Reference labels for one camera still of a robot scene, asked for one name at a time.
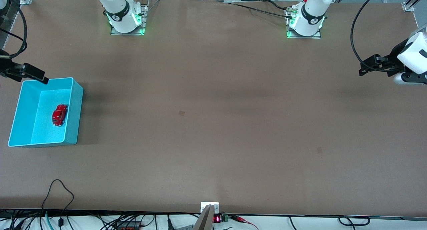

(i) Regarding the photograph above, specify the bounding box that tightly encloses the turquoise blue plastic box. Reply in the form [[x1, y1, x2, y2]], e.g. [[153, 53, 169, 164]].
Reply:
[[8, 77, 84, 148]]

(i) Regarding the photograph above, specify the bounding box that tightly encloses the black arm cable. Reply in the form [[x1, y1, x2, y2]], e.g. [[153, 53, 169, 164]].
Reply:
[[0, 6, 27, 58], [350, 0, 387, 72]]

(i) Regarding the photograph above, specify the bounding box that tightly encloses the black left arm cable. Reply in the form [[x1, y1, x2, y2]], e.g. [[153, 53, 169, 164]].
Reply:
[[350, 0, 387, 72]]

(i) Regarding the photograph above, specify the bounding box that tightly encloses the black looped cable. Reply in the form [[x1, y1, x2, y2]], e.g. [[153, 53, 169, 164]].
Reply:
[[339, 216, 370, 226]]

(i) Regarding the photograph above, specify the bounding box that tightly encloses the grey metal camera mount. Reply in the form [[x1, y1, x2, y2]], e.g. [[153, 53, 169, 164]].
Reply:
[[193, 202, 220, 230]]

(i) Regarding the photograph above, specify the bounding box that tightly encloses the red beetle toy car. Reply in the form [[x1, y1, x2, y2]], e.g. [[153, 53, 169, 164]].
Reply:
[[52, 104, 68, 127]]

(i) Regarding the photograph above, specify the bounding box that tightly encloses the thick black table cable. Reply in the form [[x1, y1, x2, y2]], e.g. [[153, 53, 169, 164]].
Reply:
[[265, 0, 294, 11]]

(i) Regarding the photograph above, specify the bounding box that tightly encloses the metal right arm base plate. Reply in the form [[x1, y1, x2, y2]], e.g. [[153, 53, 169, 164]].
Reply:
[[110, 0, 149, 36]]

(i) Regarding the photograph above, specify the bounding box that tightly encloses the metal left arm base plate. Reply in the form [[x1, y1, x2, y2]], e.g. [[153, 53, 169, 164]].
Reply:
[[285, 6, 322, 39]]

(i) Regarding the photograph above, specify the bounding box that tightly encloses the power strip with orange switches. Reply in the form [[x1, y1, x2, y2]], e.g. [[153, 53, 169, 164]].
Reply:
[[115, 222, 140, 230]]

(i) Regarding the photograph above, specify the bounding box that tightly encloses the thin black cable with switch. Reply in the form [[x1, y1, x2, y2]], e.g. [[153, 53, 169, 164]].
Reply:
[[42, 179, 74, 227]]

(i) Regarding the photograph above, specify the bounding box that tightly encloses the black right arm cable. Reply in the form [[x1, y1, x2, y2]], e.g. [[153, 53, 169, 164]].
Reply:
[[0, 6, 27, 58]]

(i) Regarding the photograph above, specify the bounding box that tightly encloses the red clip lead cable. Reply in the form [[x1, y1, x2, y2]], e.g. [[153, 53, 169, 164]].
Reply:
[[230, 215, 259, 230]]

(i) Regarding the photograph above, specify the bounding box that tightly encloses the thin black table cable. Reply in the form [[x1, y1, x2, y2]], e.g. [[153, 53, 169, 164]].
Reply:
[[220, 2, 294, 19]]

